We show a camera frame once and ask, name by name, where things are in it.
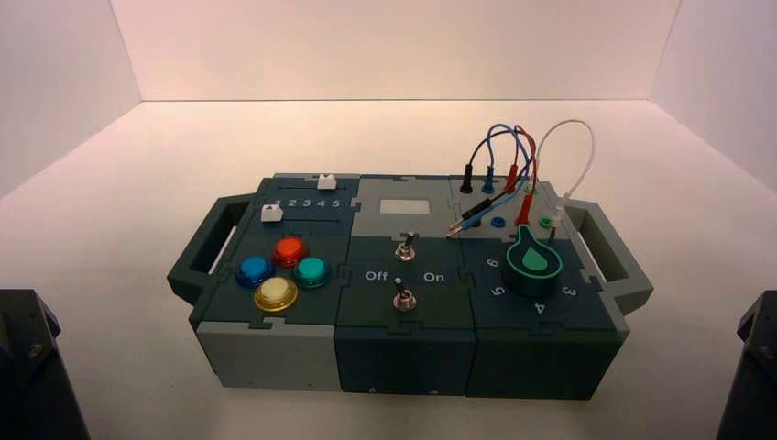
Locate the dark rotary knob green drop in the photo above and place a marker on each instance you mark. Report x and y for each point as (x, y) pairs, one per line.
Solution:
(534, 270)

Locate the blue banana socket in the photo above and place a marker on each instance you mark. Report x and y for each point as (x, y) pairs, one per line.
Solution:
(498, 222)

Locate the green push button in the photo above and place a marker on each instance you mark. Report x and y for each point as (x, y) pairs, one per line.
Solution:
(312, 272)

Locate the metal toggle switch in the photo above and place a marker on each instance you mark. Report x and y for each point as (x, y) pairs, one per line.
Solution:
(404, 300)
(405, 250)

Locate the white display window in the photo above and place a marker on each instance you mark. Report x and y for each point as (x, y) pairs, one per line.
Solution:
(404, 206)

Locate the red push button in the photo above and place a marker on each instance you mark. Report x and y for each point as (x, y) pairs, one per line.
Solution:
(289, 252)

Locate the dark teal grey task box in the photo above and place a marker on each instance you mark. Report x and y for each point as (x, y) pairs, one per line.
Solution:
(400, 358)

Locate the yellow push button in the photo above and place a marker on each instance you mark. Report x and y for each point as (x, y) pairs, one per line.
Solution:
(276, 294)

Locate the green banana socket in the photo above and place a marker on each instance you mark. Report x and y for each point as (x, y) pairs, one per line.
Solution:
(546, 222)

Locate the blue push button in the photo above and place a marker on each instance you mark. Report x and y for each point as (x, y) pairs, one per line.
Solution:
(254, 271)

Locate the white slider knob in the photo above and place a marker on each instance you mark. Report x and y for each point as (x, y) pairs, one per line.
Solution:
(271, 214)
(328, 181)

